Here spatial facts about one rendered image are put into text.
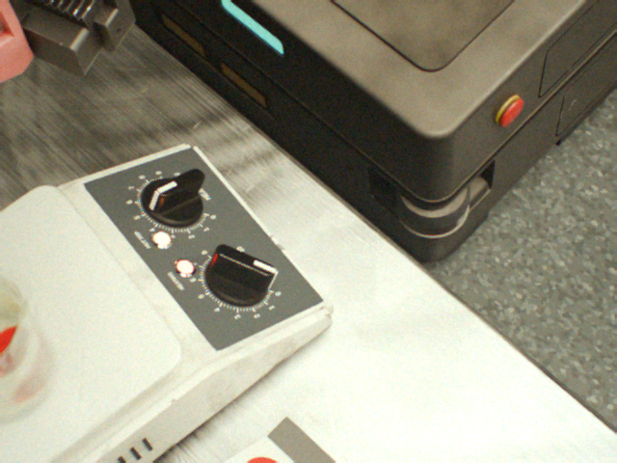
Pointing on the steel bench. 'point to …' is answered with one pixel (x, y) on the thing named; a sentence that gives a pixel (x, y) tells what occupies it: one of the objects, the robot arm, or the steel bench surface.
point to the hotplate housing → (172, 407)
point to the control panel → (202, 249)
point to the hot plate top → (80, 328)
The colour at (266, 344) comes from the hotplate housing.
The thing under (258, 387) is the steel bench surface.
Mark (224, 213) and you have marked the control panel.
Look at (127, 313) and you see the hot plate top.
